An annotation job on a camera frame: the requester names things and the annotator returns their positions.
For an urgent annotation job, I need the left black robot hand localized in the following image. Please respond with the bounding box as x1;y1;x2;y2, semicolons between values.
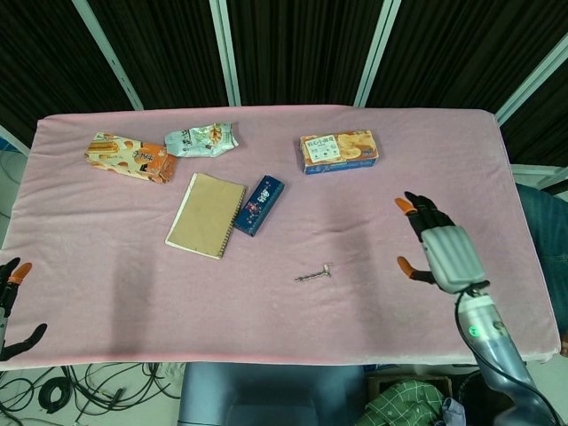
0;256;48;361

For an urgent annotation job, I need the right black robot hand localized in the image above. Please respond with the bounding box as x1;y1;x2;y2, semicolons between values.
394;191;492;295

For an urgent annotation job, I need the brown cardboard box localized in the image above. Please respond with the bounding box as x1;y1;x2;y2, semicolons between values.
367;371;454;394

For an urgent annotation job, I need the black round bin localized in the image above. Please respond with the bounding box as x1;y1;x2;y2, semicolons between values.
459;370;501;426

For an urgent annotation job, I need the blue-grey crumpled cloth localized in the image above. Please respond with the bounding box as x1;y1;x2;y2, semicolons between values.
441;397;467;426

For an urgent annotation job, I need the blue biscuit box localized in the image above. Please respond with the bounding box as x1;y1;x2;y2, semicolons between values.
299;129;385;176

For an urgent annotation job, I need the green checkered cloth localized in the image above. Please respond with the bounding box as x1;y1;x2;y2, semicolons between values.
364;379;447;426

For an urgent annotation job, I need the pink table cloth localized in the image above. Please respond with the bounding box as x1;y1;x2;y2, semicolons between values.
0;105;561;372

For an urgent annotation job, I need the crushed orange biscuit box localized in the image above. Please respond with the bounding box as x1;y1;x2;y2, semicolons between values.
83;131;178;185

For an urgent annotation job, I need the dark blue pencil box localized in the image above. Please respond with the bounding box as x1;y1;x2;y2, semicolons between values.
233;174;286;240

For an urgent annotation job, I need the brown spiral notebook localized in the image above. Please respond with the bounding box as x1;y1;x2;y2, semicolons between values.
164;172;248;261

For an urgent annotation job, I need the grey-blue robot torso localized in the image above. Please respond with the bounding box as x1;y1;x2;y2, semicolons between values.
177;362;370;426

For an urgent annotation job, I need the white-green snack bag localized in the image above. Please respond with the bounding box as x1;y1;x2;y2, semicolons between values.
164;122;241;159

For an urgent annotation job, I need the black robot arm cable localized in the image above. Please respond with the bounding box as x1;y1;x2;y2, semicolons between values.
454;288;561;426

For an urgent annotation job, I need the black coiled cable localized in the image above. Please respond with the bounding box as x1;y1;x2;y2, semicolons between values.
38;376;70;412

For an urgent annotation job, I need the grey metal frame rail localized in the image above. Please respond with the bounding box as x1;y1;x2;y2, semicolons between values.
509;163;568;192

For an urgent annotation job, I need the black floor cable tangle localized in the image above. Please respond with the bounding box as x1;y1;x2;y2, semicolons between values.
0;362;185;416

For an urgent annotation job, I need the light grey double partition post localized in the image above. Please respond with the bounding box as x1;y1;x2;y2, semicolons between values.
208;0;242;107

